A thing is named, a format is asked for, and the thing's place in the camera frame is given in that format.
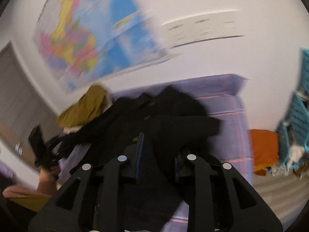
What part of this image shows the grey door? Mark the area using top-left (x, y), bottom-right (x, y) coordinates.
top-left (0, 41), bottom-right (61, 160)

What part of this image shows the person's left forearm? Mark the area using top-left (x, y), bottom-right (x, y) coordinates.
top-left (2, 185), bottom-right (50, 200)

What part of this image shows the purple plaid bed sheet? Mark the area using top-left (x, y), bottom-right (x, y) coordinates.
top-left (59, 74), bottom-right (254, 230)

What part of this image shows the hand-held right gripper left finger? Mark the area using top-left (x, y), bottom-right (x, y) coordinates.
top-left (28, 132), bottom-right (146, 232)

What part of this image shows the person's left hand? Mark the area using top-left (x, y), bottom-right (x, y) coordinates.
top-left (38, 165), bottom-right (61, 195)

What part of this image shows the white wall plate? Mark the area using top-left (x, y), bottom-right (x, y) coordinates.
top-left (221, 10), bottom-right (245, 39)

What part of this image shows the black garment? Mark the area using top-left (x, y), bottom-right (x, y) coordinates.
top-left (58, 84), bottom-right (221, 231)

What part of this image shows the orange cloth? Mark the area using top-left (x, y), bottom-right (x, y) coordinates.
top-left (249, 129), bottom-right (282, 176)

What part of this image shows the colourful wall map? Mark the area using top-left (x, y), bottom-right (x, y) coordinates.
top-left (34, 0), bottom-right (181, 92)

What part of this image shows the teal laundry basket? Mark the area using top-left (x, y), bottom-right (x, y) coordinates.
top-left (269, 48), bottom-right (309, 177)

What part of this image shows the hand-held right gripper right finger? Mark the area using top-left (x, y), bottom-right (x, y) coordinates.
top-left (174, 153), bottom-right (283, 232)

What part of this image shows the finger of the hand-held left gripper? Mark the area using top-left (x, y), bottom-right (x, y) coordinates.
top-left (45, 135), bottom-right (73, 154)

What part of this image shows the mustard yellow garment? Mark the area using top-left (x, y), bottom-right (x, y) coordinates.
top-left (57, 83), bottom-right (113, 133)

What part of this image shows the person's olive clothing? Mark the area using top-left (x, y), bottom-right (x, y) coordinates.
top-left (8, 194), bottom-right (52, 212)

